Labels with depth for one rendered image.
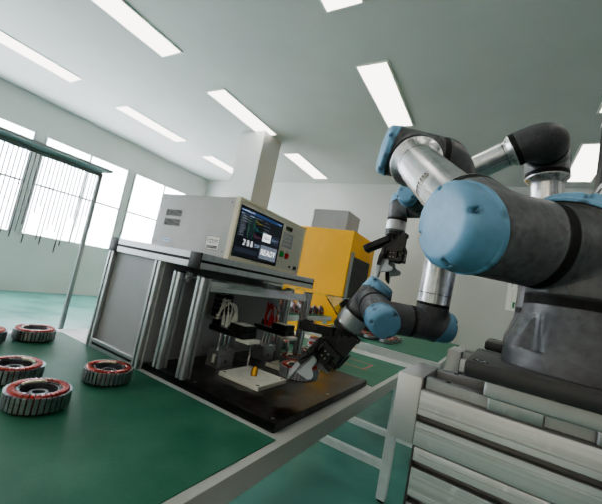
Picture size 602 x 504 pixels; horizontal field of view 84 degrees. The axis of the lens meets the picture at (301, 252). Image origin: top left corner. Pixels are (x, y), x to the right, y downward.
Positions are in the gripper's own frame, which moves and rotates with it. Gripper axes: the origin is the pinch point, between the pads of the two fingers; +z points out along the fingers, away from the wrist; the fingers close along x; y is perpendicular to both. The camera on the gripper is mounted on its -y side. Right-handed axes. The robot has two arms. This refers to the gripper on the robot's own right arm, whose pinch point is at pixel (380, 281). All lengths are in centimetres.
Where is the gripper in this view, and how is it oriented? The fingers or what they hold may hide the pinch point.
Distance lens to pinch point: 134.0
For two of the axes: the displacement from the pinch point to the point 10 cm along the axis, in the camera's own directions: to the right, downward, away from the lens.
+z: -1.9, 9.8, -0.9
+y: 8.4, 1.1, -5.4
